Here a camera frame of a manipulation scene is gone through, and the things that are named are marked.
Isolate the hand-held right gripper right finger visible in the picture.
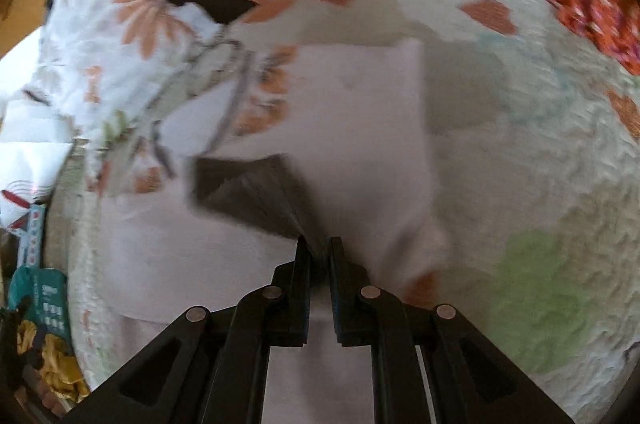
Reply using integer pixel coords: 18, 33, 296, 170
326, 237, 576, 424

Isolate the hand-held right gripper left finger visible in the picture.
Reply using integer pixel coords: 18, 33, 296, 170
60, 236, 313, 424

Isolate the pale pink garment dark trim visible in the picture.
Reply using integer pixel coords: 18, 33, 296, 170
102, 41, 451, 424

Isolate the heart print quilt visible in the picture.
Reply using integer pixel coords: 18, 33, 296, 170
65, 0, 640, 424

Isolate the teal packet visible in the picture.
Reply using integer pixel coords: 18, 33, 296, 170
10, 266, 69, 341

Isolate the yellow cloth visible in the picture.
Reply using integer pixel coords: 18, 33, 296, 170
17, 319, 90, 405

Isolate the white floral pillow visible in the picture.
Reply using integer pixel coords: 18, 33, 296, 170
30, 0, 301, 199

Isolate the white printed bag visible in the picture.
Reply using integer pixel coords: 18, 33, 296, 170
0, 98, 73, 232

